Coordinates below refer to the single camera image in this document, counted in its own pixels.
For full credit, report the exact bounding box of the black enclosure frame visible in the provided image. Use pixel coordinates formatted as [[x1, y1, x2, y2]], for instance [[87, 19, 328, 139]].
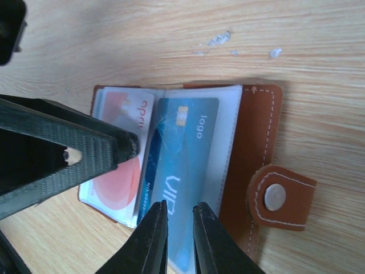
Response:
[[1, 232, 31, 274]]

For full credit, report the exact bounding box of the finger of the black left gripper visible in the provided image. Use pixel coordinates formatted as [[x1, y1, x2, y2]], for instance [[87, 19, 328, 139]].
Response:
[[1, 95, 139, 218]]

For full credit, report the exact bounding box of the blue card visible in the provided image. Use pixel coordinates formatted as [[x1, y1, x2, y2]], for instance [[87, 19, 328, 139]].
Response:
[[137, 98, 219, 273]]

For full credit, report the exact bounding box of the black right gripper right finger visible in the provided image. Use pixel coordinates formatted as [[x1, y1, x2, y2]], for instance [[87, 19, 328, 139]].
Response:
[[193, 202, 263, 274]]

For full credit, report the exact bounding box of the red white card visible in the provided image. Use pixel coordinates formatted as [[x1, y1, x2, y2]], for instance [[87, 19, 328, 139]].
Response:
[[79, 87, 155, 223]]

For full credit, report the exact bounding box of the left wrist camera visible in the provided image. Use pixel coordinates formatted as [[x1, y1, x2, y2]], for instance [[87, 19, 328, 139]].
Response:
[[0, 0, 27, 66]]

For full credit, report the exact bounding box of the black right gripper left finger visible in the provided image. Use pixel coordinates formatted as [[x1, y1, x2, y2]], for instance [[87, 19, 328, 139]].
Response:
[[97, 200, 168, 274]]

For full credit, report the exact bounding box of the brown leather card holder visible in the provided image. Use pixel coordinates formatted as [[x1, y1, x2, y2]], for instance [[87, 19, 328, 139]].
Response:
[[91, 84, 317, 259]]

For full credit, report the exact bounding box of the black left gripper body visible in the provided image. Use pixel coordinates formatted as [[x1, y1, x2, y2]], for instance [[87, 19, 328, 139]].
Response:
[[1, 126, 82, 196]]

